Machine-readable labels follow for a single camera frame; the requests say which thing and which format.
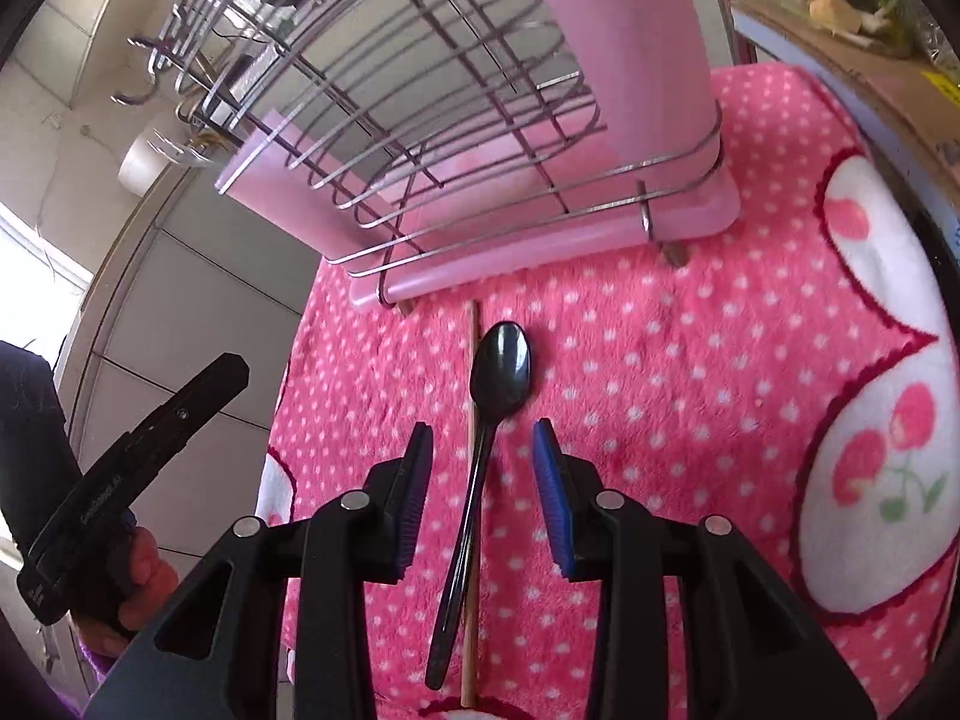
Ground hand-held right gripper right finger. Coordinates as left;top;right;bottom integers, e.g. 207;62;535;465
531;418;878;720

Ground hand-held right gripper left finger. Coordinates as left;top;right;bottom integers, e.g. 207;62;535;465
154;421;435;720

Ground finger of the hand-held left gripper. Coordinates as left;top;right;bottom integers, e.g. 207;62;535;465
124;352;251;481

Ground black plastic spoon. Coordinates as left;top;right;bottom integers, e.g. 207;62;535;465
424;321;535;691

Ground chrome wire utensil rack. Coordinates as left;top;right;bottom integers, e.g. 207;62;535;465
112;0;725;308

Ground pink perforated plastic cup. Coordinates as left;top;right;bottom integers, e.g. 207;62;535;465
510;0;722;192

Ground person's left forearm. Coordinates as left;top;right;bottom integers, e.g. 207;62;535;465
0;341;85;542

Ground person's left hand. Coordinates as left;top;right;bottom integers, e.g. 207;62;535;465
71;525;182;657

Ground pale green kitchen cabinet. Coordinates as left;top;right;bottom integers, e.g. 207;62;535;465
45;157;325;683

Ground wooden chopstick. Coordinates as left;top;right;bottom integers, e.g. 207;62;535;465
461;301;483;708

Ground purple garment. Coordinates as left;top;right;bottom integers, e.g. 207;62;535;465
71;637;122;720

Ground pink polka dot blanket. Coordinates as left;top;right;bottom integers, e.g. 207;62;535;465
259;64;950;720

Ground window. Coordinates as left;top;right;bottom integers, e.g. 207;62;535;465
0;202;92;362

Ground pink plastic drip tray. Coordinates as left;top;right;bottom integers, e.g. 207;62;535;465
216;109;743;310

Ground white rice cooker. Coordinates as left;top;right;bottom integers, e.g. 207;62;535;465
118;131;200;197

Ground cardboard box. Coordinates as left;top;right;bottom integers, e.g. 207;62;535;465
731;0;960;200

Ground green onions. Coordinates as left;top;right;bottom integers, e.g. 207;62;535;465
810;0;910;55

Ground white wall cabinet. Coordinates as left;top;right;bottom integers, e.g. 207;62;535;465
22;0;175;115

